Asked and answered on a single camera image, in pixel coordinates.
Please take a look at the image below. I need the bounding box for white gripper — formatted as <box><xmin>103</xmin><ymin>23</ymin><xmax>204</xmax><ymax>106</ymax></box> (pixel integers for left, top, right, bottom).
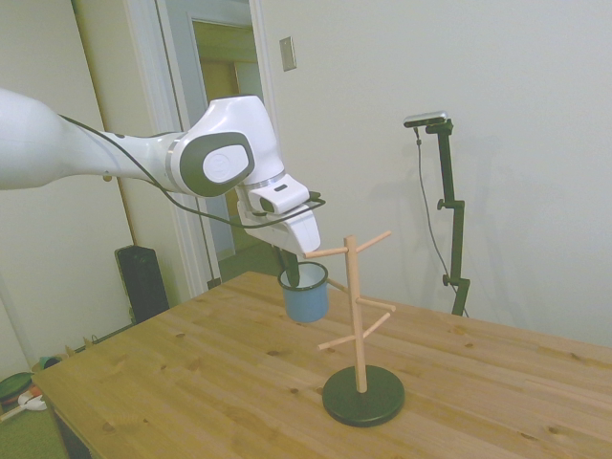
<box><xmin>236</xmin><ymin>188</ymin><xmax>321</xmax><ymax>289</ymax></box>

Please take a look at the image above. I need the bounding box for blue enamel mug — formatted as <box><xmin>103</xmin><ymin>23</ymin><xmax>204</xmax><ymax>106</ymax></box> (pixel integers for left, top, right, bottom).
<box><xmin>277</xmin><ymin>260</ymin><xmax>332</xmax><ymax>324</ymax></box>

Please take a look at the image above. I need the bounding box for wooden mug tree black base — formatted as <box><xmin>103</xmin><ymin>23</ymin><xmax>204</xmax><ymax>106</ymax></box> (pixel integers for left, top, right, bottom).
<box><xmin>303</xmin><ymin>229</ymin><xmax>406</xmax><ymax>428</ymax></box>

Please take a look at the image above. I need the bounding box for white door with brass hinge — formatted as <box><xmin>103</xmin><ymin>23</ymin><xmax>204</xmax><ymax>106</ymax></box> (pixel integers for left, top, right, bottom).
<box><xmin>157</xmin><ymin>0</ymin><xmax>226</xmax><ymax>294</ymax></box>

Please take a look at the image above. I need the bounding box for white slipper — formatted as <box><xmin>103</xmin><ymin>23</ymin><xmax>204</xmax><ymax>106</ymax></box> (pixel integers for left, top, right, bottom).
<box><xmin>17</xmin><ymin>390</ymin><xmax>49</xmax><ymax>412</ymax></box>

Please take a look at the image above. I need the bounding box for dark green round cushion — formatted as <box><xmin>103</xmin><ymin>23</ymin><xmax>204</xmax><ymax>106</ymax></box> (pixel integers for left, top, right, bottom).
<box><xmin>0</xmin><ymin>371</ymin><xmax>35</xmax><ymax>407</ymax></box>

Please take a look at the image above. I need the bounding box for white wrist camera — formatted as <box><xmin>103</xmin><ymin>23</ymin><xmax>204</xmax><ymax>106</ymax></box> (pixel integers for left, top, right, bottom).
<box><xmin>249</xmin><ymin>172</ymin><xmax>311</xmax><ymax>215</ymax></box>

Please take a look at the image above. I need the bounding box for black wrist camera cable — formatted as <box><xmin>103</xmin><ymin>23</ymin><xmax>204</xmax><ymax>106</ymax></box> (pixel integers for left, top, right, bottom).
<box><xmin>59</xmin><ymin>114</ymin><xmax>327</xmax><ymax>230</ymax></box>

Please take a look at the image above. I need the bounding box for black camera stand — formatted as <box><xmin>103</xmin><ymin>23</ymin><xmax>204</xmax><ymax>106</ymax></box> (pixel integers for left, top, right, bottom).
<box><xmin>423</xmin><ymin>119</ymin><xmax>472</xmax><ymax>317</ymax></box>

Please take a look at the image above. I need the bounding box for grey exterior camera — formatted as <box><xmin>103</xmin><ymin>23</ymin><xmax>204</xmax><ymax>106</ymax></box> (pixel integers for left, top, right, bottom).
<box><xmin>404</xmin><ymin>110</ymin><xmax>451</xmax><ymax>130</ymax></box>

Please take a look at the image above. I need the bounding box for metal wall switch plate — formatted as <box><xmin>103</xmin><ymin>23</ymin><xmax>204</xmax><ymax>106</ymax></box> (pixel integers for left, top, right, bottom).
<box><xmin>278</xmin><ymin>35</ymin><xmax>297</xmax><ymax>73</ymax></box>

